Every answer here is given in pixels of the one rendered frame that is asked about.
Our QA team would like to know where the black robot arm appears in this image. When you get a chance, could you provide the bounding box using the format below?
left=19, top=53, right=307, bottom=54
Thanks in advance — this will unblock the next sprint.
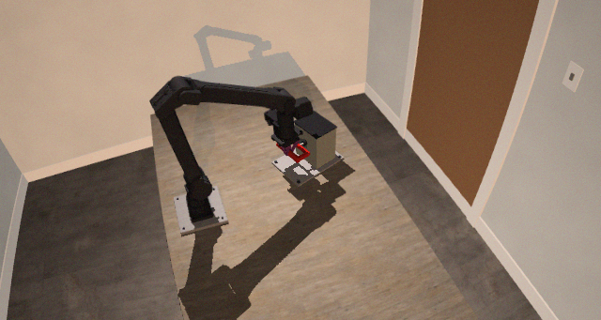
left=150, top=76, right=313, bottom=222

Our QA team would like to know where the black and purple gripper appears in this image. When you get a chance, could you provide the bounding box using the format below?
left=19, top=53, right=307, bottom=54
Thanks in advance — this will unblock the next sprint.
left=271, top=123, right=303, bottom=156

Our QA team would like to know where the white mounting plate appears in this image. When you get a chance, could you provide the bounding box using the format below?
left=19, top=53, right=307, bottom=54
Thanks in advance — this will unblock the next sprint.
left=272, top=151, right=344, bottom=187

